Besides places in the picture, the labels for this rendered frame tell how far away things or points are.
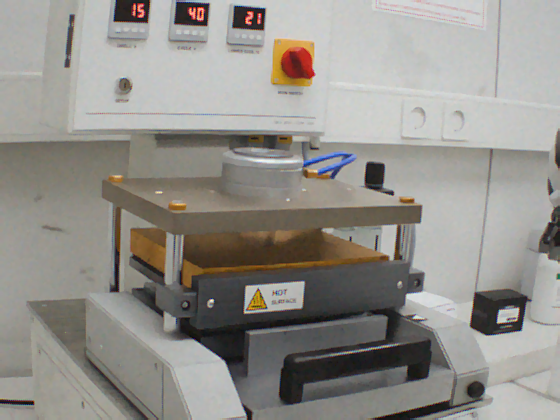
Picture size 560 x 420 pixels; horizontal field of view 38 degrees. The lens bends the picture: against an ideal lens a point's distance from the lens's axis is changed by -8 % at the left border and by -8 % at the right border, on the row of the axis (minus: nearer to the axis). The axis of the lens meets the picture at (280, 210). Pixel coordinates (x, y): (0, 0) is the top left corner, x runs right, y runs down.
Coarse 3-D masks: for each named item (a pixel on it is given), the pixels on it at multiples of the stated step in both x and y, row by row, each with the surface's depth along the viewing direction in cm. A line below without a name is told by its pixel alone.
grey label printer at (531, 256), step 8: (544, 224) 170; (536, 232) 170; (528, 240) 172; (536, 240) 169; (528, 248) 172; (536, 248) 169; (528, 256) 171; (536, 256) 169; (528, 264) 171; (536, 264) 169; (528, 272) 171; (528, 280) 171; (520, 288) 174; (528, 288) 171; (528, 296) 171
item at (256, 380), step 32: (352, 320) 79; (384, 320) 81; (256, 352) 74; (288, 352) 76; (256, 384) 72; (320, 384) 73; (352, 384) 74; (384, 384) 74; (416, 384) 75; (448, 384) 78; (256, 416) 67; (288, 416) 68; (320, 416) 70; (352, 416) 72
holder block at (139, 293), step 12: (132, 288) 89; (144, 300) 86; (156, 312) 84; (288, 324) 82; (300, 324) 82; (192, 336) 77; (204, 336) 76; (216, 336) 77; (228, 336) 77; (240, 336) 78; (216, 348) 77; (228, 348) 77; (240, 348) 78
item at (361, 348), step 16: (416, 336) 75; (304, 352) 69; (320, 352) 70; (336, 352) 70; (352, 352) 71; (368, 352) 71; (384, 352) 72; (400, 352) 73; (416, 352) 74; (288, 368) 68; (304, 368) 68; (320, 368) 69; (336, 368) 70; (352, 368) 71; (368, 368) 72; (384, 368) 73; (416, 368) 76; (288, 384) 68; (304, 384) 69; (288, 400) 68
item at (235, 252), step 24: (144, 240) 85; (192, 240) 85; (216, 240) 86; (240, 240) 86; (264, 240) 85; (288, 240) 89; (312, 240) 90; (336, 240) 90; (144, 264) 86; (192, 264) 76; (216, 264) 76; (240, 264) 77; (264, 264) 78; (288, 264) 79; (312, 264) 80; (336, 264) 82
